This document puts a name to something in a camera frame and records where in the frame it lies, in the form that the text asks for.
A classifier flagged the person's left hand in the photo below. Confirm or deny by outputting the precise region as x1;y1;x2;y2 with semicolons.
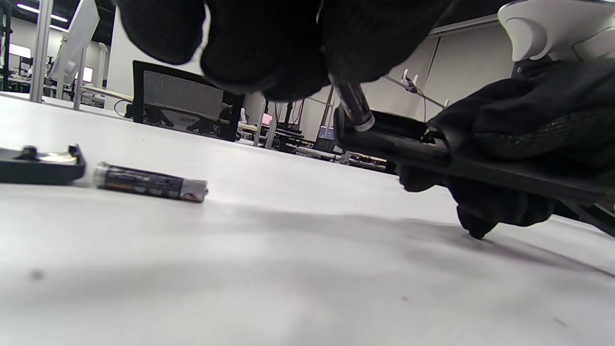
115;0;457;102

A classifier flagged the person's right hand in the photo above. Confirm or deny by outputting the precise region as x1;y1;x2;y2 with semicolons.
398;60;615;239

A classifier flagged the black silver battery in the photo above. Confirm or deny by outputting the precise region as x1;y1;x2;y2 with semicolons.
332;77;375;133
94;162;209;203

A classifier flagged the black remote control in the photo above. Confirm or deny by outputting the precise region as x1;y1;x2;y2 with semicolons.
334;107;615;238

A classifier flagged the black battery cover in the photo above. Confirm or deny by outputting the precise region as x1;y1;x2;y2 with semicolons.
0;144;87;185

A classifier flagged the right hand tracking controller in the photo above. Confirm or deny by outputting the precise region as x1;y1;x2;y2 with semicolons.
497;0;615;77

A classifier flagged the black mesh office chair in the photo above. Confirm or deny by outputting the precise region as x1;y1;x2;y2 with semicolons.
132;60;246;142

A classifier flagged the silver aluminium post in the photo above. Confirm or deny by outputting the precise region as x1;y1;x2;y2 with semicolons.
30;0;53;104

